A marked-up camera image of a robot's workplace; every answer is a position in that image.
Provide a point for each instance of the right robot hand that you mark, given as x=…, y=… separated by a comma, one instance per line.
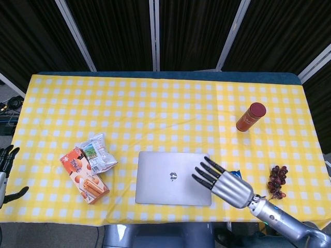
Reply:
x=227, y=184

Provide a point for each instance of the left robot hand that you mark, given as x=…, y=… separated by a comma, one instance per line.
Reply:
x=6, y=165

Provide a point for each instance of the silver laptop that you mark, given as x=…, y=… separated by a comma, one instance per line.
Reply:
x=170, y=178

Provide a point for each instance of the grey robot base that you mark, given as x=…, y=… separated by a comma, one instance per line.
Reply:
x=160, y=235

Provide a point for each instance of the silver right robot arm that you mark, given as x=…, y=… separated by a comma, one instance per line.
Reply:
x=284, y=222

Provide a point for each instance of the blue cookie packet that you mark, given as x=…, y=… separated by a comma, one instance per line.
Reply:
x=236, y=173

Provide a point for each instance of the dark red grape bunch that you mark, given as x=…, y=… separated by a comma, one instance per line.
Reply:
x=278, y=178

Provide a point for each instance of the red cylindrical can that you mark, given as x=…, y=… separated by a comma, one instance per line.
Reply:
x=250, y=117

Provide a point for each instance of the yellow checkered tablecloth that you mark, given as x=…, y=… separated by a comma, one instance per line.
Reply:
x=165, y=144

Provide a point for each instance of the orange biscuit roll box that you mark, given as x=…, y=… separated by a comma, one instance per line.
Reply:
x=85, y=178

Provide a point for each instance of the white snack bag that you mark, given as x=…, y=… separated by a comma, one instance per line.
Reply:
x=99, y=155

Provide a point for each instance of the blue table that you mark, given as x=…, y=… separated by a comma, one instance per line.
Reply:
x=170, y=76

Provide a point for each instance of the black folding screen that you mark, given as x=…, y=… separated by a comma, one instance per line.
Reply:
x=165, y=34

